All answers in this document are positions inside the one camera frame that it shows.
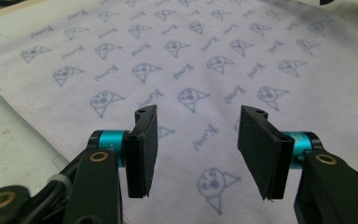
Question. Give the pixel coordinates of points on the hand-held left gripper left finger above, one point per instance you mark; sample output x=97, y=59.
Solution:
x=141, y=155

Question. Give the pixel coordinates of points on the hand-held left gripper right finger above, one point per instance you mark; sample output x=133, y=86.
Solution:
x=261, y=155

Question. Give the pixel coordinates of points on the lilac towel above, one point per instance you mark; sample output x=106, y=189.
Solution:
x=192, y=62

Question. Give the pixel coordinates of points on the white grid mat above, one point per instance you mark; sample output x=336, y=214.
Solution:
x=12, y=140

